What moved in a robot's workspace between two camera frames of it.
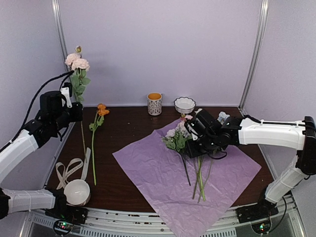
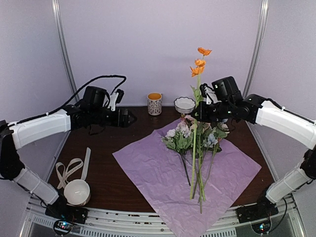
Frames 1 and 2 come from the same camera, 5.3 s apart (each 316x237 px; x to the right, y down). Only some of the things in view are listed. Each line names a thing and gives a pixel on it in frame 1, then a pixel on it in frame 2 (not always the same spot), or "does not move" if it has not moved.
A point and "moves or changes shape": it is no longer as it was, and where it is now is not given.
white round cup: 77,192 does not move
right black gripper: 193,152 -> 202,115
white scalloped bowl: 184,105 does not move
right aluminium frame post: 261,38 does not move
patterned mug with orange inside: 154,103 does not move
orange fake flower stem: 102,110 -> 196,71
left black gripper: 78,117 -> 124,118
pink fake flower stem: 187,118 moves or changes shape
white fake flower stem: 196,181 moves or changes shape
